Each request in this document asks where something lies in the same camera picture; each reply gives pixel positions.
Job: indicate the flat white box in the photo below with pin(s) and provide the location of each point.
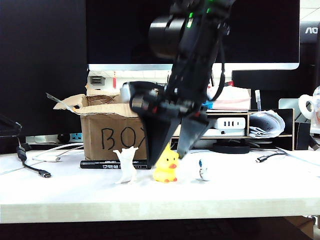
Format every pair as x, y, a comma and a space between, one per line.
225, 133

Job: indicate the yellow duck doll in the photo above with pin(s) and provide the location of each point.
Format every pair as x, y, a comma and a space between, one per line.
165, 172

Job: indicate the white cat doll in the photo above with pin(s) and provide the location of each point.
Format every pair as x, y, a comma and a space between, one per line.
127, 162

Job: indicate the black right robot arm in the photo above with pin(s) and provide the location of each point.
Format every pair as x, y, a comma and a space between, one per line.
195, 50

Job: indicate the black AOC monitor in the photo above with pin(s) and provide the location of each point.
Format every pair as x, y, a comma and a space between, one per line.
310, 50

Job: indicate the white multi-port charger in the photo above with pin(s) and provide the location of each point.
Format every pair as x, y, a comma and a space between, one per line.
231, 123

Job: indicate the red hanging tassel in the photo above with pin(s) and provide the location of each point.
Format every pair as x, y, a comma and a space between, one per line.
114, 80

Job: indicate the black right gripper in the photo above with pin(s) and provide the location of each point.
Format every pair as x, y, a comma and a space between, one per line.
160, 106

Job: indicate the cardboard box marked BOX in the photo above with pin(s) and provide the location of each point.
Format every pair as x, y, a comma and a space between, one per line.
105, 125

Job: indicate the small white box under shelf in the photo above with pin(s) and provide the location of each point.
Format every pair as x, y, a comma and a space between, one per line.
203, 144

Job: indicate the white power strip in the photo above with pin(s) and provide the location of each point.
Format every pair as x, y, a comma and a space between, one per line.
76, 137

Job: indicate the small black box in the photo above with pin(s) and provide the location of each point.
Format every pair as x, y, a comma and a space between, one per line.
301, 136

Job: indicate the large silver-edged monitor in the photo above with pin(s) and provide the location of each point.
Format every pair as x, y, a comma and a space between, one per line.
112, 30

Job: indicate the pink tissue pack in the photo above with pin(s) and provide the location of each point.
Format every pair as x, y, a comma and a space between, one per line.
237, 100

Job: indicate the black marker pen box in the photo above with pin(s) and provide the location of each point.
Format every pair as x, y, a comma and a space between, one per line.
100, 165

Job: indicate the black round stand base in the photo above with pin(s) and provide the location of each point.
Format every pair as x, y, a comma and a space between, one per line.
230, 149

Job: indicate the dark monitor screen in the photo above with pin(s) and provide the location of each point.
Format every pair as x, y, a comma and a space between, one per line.
37, 62

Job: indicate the black plug on strip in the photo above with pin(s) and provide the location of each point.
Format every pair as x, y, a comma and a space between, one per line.
63, 138

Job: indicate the clear plastic bag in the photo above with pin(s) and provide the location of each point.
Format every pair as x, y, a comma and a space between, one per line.
316, 125

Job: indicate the silver metal panel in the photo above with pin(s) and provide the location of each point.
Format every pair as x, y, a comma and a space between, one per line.
287, 107

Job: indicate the rolled paper bundle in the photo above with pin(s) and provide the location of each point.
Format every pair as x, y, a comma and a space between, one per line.
266, 125

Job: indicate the black and wood desk shelf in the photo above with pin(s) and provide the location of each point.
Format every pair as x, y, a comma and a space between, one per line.
287, 125

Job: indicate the white round doll blue mark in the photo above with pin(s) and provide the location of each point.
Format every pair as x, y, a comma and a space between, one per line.
205, 173

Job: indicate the blue plastic packet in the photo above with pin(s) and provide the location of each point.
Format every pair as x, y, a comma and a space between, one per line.
209, 105

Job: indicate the brown carton under table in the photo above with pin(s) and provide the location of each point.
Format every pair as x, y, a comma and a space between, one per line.
302, 226

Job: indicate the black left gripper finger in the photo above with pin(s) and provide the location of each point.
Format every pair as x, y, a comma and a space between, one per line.
8, 126

